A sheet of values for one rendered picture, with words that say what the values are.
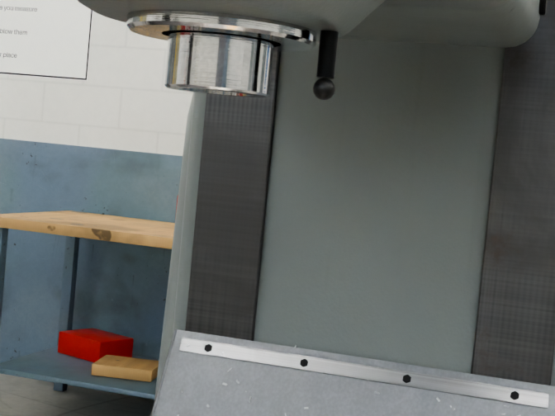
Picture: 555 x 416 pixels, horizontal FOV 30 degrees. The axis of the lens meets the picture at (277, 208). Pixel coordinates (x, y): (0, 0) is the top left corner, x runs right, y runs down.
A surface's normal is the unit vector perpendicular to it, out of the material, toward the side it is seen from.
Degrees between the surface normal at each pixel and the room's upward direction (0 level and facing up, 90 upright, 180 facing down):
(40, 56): 90
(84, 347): 90
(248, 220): 90
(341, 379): 63
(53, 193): 90
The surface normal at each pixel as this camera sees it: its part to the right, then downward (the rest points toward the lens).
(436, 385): -0.22, -0.43
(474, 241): -0.29, 0.02
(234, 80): 0.39, 0.08
